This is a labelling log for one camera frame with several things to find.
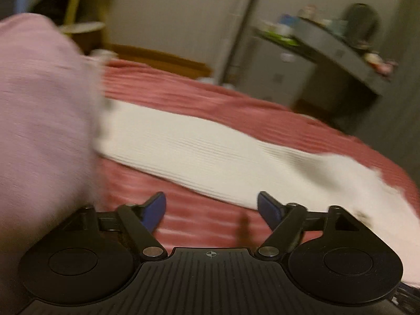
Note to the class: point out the grey desk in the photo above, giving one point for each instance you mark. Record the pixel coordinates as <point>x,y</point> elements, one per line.
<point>328,49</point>

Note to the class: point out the wooden bed board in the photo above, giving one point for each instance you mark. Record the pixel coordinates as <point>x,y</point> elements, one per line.
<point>157,57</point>

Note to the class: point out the black pole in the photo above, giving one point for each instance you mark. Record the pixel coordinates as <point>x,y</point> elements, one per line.
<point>244,29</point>

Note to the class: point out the pink cloth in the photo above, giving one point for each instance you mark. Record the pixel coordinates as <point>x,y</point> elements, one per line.
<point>39,121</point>

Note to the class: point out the white knitted garment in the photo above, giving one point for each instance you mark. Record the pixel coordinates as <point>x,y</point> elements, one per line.
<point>213,157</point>

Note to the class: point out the wooden shelf unit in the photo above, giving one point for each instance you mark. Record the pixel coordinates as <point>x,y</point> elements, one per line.
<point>85,28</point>

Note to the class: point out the red ribbed blanket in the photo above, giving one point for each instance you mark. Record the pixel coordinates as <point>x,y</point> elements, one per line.
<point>229,105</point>

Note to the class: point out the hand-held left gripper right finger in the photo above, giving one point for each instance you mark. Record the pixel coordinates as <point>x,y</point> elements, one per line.
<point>267,207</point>

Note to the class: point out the dark round appliance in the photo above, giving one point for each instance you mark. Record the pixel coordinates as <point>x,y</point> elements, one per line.
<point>361,23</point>

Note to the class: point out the grey curtain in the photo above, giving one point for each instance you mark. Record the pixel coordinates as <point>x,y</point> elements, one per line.
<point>403,121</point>

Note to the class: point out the pink small item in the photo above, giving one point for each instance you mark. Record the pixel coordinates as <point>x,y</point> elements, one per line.
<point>380,62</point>

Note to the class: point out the white drawer cabinet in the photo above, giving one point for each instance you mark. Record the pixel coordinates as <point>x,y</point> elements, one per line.
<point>275,69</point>

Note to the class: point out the green flat item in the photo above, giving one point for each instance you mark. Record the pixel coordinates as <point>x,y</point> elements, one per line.
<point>282,40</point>

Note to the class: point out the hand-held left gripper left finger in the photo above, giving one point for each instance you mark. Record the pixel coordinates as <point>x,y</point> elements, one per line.
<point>157,210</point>

